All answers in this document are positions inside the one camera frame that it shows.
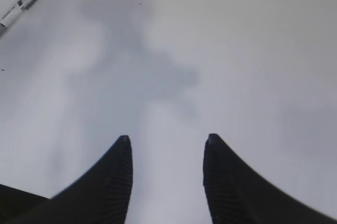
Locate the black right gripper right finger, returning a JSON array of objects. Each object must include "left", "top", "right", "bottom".
[{"left": 203, "top": 134, "right": 336, "bottom": 223}]

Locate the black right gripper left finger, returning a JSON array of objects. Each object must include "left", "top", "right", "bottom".
[{"left": 1, "top": 135, "right": 133, "bottom": 223}]

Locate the white grey-grip pen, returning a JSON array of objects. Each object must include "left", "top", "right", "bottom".
[{"left": 1, "top": 0, "right": 38, "bottom": 37}]

